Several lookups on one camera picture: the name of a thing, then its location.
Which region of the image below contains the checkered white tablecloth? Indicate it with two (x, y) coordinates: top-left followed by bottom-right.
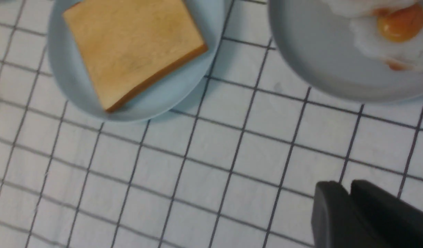
(0, 0), (423, 248)

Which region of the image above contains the light blue center plate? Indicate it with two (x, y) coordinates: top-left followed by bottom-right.
(47, 0), (230, 123)

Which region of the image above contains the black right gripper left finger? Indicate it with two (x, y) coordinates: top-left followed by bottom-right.
(311, 182), (390, 248)

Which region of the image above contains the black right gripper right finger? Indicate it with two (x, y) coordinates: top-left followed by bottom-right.
(351, 179), (423, 248)

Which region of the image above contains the fried egg right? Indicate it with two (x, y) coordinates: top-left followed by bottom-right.
(349, 0), (423, 73)

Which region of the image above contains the grey egg plate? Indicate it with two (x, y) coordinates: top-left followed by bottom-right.
(268, 0), (423, 103)

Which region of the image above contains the toast slice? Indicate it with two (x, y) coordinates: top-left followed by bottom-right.
(62, 0), (208, 113)

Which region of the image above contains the fried egg left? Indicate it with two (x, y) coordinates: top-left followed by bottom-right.
(321, 0), (418, 18)

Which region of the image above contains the fried egg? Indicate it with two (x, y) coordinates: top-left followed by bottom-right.
(321, 0), (418, 18)
(349, 0), (423, 73)

